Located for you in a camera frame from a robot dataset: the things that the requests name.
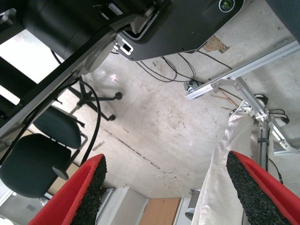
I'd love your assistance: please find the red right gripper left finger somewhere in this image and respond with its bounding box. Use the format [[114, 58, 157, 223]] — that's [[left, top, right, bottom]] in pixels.
[[28, 153, 108, 225]]

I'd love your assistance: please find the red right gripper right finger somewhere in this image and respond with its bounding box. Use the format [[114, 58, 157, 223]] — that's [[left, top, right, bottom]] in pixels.
[[226, 150, 300, 225]]

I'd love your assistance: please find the black robot base with lens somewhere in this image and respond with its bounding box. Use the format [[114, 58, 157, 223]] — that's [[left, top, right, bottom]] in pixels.
[[117, 0, 246, 61]]

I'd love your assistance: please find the dark office chair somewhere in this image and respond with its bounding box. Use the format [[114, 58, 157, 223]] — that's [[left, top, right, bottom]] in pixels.
[[0, 79, 123, 199]]

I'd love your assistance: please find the white trouser leg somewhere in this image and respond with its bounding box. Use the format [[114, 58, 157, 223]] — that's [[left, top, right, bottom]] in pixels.
[[192, 112, 258, 225]]

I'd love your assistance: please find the white cabinet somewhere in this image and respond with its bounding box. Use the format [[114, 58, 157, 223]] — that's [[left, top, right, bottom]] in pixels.
[[95, 185, 150, 225]]

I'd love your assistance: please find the grey round bin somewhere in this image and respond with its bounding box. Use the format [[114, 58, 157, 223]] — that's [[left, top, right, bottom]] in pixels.
[[184, 188, 201, 221]]

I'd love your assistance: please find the white black sneaker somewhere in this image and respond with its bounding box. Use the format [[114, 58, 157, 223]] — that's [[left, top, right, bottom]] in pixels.
[[231, 94, 269, 117], [269, 109, 291, 125]]

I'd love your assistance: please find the black cylinder housing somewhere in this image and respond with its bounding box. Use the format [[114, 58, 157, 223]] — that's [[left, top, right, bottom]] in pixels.
[[23, 0, 113, 59]]

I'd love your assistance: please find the dark grey table cloth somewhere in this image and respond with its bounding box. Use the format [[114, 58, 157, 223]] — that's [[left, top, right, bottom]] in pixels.
[[264, 0, 300, 45]]

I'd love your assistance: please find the aluminium profile frame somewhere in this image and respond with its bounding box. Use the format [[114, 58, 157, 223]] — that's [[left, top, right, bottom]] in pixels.
[[184, 38, 300, 174]]

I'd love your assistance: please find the black beam frame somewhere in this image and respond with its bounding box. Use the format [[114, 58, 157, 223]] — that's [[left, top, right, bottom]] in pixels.
[[0, 9, 136, 146]]

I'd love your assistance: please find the thin black floor cable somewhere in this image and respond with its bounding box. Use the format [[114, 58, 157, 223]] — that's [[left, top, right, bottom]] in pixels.
[[196, 50, 233, 70], [135, 53, 196, 83]]

